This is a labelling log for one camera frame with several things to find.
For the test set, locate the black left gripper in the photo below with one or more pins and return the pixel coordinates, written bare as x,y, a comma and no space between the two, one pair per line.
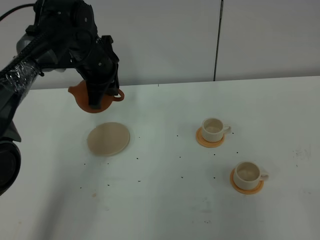
98,64

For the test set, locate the brown clay teapot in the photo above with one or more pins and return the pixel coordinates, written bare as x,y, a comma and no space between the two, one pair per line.
80,94

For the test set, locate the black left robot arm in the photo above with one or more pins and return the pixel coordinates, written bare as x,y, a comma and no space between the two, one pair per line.
63,36

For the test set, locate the beige round teapot coaster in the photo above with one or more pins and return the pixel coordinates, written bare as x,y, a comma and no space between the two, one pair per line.
108,139

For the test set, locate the orange coaster far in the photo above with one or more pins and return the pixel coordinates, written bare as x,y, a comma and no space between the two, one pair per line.
205,143

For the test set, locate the orange coaster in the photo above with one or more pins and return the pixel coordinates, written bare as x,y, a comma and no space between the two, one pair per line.
253,191
205,143

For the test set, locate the white teacup far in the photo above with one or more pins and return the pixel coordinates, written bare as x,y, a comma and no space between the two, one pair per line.
213,130

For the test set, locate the white teacup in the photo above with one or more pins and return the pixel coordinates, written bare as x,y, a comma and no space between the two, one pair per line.
213,130
247,175

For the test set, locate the white teacup near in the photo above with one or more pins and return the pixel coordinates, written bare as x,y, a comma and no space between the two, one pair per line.
247,175

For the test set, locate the orange coaster near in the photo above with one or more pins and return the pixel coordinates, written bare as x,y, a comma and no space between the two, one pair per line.
253,191

